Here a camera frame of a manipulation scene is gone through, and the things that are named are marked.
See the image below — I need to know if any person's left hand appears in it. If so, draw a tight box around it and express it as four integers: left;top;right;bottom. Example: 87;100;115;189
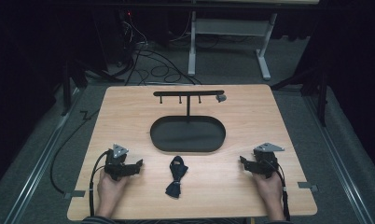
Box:
96;169;130;203

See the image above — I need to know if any dark cloth bow tie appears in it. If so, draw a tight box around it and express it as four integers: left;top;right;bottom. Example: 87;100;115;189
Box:
164;155;189;200

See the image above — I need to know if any white metal desk frame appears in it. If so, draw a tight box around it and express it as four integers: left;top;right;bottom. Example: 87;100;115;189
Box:
187;10;279;81

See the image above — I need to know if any tangle of black floor cables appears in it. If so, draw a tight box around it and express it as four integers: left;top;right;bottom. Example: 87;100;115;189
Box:
115;10;203;87

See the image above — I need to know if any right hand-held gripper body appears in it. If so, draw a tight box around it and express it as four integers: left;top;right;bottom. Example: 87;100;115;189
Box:
252;142;285;180

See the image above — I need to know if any black floor cable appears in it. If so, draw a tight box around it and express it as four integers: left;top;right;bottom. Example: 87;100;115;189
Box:
49;107;100;195

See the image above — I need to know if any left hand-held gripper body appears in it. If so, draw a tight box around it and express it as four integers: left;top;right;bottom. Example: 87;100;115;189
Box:
104;143;130;182

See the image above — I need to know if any black hook rack with tray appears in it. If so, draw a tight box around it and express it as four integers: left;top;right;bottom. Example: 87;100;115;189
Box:
149;90;227;154

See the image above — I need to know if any left hand-held gripper cable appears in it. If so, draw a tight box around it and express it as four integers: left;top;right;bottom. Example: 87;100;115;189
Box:
88;149;110;217

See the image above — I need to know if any person's right hand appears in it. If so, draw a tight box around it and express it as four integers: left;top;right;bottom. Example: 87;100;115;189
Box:
252;171;284;203

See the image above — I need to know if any metal floor rail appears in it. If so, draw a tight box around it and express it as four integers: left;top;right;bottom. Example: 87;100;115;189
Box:
3;88;81;224
301;94;375;224

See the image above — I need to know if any black metal stand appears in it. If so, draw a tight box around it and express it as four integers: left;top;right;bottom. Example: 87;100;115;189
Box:
271;66;330;128
60;59;124;117

